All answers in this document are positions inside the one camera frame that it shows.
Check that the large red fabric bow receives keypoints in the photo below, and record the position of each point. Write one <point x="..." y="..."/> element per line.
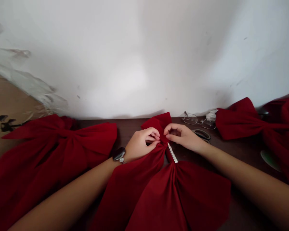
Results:
<point x="45" y="154"/>

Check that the brown cardboard box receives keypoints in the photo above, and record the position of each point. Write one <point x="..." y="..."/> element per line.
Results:
<point x="7" y="108"/>

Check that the crumpled white tissue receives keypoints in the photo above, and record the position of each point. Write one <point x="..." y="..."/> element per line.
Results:
<point x="211" y="115"/>

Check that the silver metal hair clip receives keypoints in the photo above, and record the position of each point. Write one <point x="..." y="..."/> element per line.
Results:
<point x="172" y="154"/>

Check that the metal frame eyeglasses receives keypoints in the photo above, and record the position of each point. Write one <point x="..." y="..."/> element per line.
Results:
<point x="197" y="120"/>

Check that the person's left hand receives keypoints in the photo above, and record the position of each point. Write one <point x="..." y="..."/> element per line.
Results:
<point x="137" y="145"/>

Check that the clear plastic sheet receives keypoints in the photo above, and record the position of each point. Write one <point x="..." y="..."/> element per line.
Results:
<point x="31" y="84"/>

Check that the person's right hand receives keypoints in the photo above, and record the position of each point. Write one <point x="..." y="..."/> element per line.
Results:
<point x="189" y="139"/>

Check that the unfinished red fabric bow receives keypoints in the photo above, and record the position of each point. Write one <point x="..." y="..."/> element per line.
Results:
<point x="173" y="192"/>

